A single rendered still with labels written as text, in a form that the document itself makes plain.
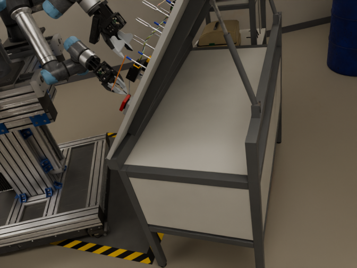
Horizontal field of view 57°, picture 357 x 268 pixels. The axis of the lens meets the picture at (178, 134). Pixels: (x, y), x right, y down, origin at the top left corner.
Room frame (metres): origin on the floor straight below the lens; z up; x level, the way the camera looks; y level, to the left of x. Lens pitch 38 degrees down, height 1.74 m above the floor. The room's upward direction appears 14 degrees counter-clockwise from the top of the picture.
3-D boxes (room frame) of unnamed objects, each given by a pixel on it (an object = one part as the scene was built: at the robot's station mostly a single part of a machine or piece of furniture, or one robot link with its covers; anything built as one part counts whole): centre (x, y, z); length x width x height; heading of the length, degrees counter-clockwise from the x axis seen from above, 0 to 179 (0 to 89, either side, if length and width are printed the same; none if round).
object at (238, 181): (1.47, -0.23, 0.40); 1.18 x 0.60 x 0.80; 154
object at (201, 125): (1.47, -0.24, 0.60); 1.17 x 0.58 x 0.40; 154
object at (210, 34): (2.28, -0.45, 0.76); 0.30 x 0.21 x 0.20; 67
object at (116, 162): (1.61, 0.05, 0.83); 1.18 x 0.05 x 0.06; 154
